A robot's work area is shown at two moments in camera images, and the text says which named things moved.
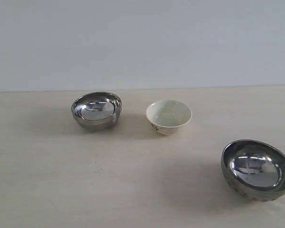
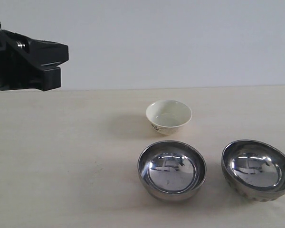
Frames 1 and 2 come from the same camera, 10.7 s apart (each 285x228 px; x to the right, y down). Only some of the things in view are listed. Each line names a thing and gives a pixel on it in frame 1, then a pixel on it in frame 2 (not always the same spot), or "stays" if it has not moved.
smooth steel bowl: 97,110 → 172,170
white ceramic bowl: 167,117 stays
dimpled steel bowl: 256,171 stays
